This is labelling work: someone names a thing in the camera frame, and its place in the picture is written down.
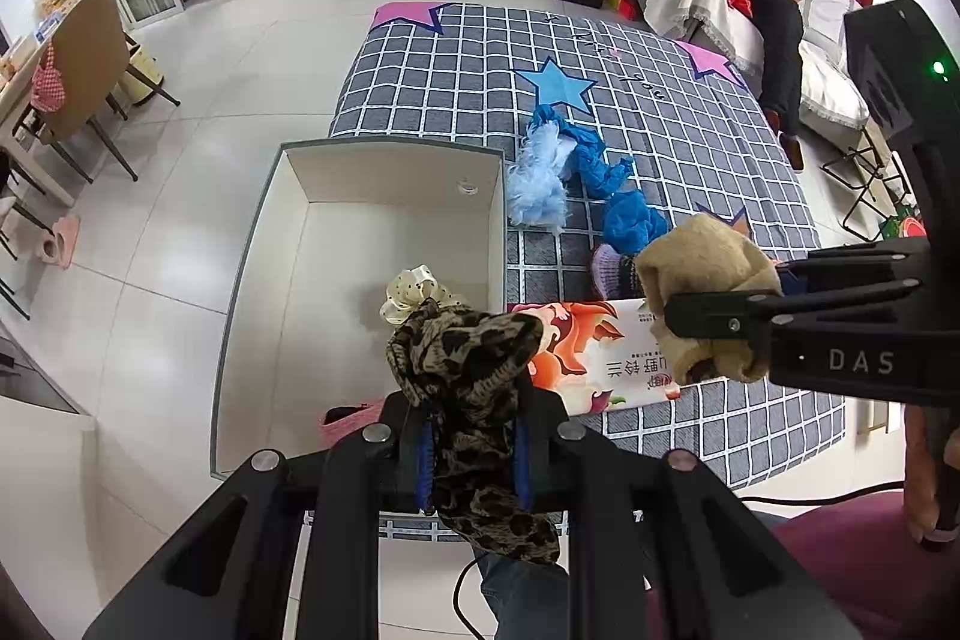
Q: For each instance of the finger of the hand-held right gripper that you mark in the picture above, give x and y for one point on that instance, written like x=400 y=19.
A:
x=712 y=317
x=862 y=257

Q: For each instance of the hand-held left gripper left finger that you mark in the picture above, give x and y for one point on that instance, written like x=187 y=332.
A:
x=426 y=460

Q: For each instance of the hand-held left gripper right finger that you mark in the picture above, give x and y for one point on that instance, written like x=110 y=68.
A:
x=523 y=467

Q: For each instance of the beige plush cloth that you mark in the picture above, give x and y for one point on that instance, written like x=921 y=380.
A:
x=697 y=257

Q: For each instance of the pink sponge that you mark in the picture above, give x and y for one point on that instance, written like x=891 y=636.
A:
x=345 y=426

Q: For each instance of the leopard print scarf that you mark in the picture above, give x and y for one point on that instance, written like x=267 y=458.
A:
x=480 y=370

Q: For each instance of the purple striped knit glove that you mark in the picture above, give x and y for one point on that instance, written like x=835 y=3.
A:
x=611 y=272

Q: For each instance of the blue crinkled cloth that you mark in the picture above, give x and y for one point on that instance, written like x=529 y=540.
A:
x=592 y=168
x=634 y=220

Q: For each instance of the white storage box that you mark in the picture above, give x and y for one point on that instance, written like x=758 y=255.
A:
x=360 y=250

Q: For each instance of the light blue fluffy cloth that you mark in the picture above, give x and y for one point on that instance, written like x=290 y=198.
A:
x=536 y=183

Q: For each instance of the person's right hand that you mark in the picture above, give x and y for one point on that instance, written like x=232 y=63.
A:
x=926 y=460

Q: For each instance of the black folding stool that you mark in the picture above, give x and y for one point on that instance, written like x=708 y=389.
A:
x=844 y=158

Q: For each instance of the orange floral tissue packet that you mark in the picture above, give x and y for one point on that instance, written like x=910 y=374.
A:
x=600 y=355

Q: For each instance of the person's jeans leg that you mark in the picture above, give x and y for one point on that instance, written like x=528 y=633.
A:
x=525 y=602

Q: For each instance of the cream polka dot scrunchie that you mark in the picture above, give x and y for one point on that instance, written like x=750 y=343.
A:
x=409 y=291

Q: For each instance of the white covered sofa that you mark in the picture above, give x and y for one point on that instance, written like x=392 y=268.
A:
x=825 y=78

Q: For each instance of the grey checked star mat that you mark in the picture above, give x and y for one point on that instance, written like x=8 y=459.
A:
x=675 y=108

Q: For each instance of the person's maroon clothing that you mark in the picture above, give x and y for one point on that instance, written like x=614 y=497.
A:
x=862 y=572

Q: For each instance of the dark glass stand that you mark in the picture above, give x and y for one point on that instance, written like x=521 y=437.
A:
x=37 y=377

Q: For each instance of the pink slipper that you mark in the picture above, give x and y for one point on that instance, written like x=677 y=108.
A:
x=60 y=239

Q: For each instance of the beige trash bin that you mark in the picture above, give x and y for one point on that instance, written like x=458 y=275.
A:
x=142 y=78

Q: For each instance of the tan dining chair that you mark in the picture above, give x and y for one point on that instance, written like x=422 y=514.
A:
x=82 y=55

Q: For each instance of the red checked bag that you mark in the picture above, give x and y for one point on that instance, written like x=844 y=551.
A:
x=49 y=81

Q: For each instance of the white dining table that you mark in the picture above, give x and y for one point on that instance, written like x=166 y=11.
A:
x=15 y=100

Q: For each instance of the snack packets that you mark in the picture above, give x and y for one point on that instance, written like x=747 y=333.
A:
x=56 y=3

